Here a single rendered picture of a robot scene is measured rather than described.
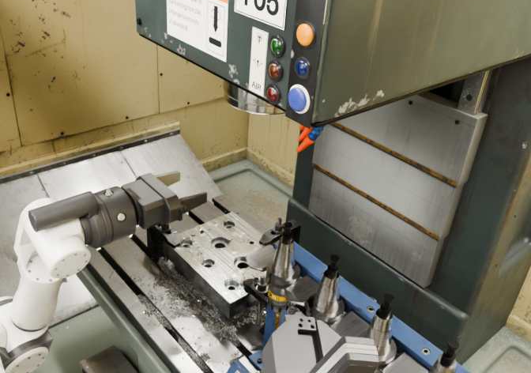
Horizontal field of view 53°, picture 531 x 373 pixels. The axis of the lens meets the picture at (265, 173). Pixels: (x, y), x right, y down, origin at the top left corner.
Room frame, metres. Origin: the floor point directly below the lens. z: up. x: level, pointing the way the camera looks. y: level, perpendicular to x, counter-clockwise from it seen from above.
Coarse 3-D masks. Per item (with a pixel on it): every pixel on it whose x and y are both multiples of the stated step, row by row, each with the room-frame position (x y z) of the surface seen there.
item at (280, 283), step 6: (270, 264) 0.76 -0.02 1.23; (270, 270) 0.74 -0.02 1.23; (270, 276) 0.74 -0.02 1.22; (276, 276) 0.73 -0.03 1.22; (294, 276) 0.74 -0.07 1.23; (270, 282) 0.74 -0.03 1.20; (276, 282) 0.72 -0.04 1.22; (282, 282) 0.72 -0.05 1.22; (288, 282) 0.72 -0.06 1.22; (294, 282) 0.73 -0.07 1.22; (276, 288) 0.72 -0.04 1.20; (282, 288) 0.72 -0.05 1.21
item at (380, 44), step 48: (144, 0) 0.89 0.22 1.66; (288, 0) 0.64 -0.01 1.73; (336, 0) 0.60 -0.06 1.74; (384, 0) 0.65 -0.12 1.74; (432, 0) 0.72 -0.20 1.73; (480, 0) 0.81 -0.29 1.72; (528, 0) 0.92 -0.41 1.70; (192, 48) 0.79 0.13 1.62; (240, 48) 0.70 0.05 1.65; (288, 48) 0.63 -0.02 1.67; (336, 48) 0.60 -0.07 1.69; (384, 48) 0.67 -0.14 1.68; (432, 48) 0.74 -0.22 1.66; (480, 48) 0.84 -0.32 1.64; (528, 48) 0.96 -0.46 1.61; (336, 96) 0.61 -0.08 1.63; (384, 96) 0.68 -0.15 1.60
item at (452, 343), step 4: (452, 340) 0.52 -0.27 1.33; (448, 344) 0.51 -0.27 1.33; (452, 344) 0.51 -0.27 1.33; (456, 344) 0.51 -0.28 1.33; (448, 348) 0.51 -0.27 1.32; (452, 348) 0.50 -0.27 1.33; (456, 348) 0.50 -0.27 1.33; (444, 352) 0.51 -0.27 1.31; (448, 352) 0.51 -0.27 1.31; (452, 352) 0.50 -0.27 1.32; (444, 356) 0.51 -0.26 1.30; (448, 356) 0.50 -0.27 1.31; (452, 356) 0.51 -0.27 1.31; (444, 360) 0.50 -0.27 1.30; (448, 360) 0.50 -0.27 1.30; (452, 360) 0.50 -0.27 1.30; (444, 364) 0.50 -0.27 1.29; (448, 364) 0.50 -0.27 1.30; (452, 364) 0.50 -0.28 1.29
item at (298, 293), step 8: (304, 280) 0.74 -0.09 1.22; (312, 280) 0.74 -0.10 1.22; (288, 288) 0.71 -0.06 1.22; (296, 288) 0.71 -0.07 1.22; (304, 288) 0.71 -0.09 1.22; (312, 288) 0.72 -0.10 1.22; (288, 296) 0.69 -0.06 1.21; (296, 296) 0.69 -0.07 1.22; (304, 296) 0.69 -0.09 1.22; (304, 304) 0.68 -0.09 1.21
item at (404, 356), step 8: (408, 352) 0.59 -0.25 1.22; (400, 360) 0.57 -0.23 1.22; (408, 360) 0.57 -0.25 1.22; (416, 360) 0.57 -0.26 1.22; (384, 368) 0.55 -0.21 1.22; (392, 368) 0.55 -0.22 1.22; (400, 368) 0.56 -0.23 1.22; (408, 368) 0.56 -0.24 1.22; (416, 368) 0.56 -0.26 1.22; (424, 368) 0.56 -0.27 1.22
